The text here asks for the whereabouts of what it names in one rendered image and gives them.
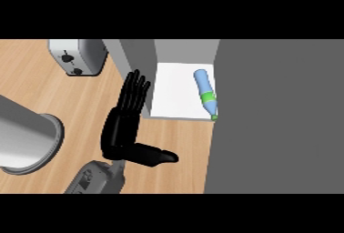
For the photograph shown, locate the silver toaster black knobs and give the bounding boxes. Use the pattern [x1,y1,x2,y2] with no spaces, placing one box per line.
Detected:
[48,38,111,77]

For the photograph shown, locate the dark grey cabinet door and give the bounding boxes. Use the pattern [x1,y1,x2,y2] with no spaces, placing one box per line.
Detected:
[203,38,344,195]

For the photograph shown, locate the grey metal pot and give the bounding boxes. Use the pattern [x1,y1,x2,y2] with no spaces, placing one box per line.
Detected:
[0,94,67,177]

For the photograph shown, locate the blue water bottle green label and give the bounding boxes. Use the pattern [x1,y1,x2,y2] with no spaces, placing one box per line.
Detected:
[192,68,220,122]

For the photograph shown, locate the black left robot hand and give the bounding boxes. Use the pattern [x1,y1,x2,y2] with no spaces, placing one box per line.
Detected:
[99,69,180,167]

